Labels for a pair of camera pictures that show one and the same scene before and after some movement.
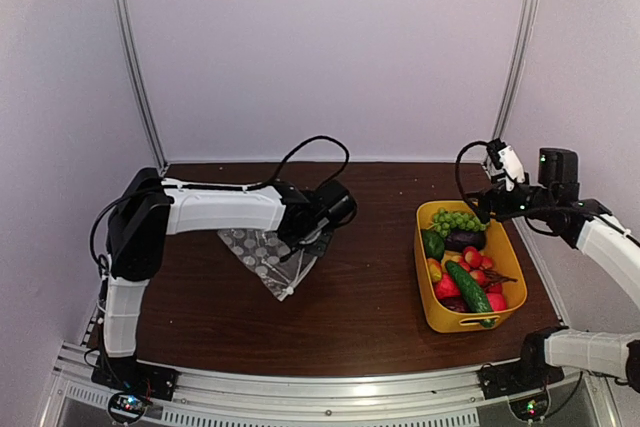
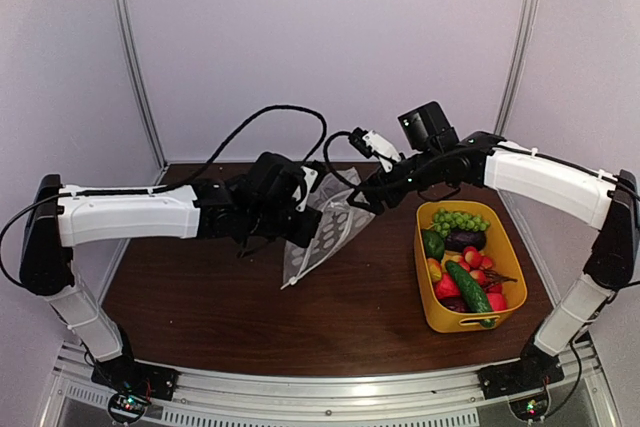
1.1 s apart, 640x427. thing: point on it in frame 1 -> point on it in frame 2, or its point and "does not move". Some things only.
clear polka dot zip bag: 262,252 -> 342,218
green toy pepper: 434,243 does not move
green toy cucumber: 475,297 does not move
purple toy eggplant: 457,241 does not move
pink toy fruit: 498,301 does not move
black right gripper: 498,196 -> 376,206
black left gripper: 322,245 -> 303,236
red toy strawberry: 446,287 does not move
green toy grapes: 445,221 does not move
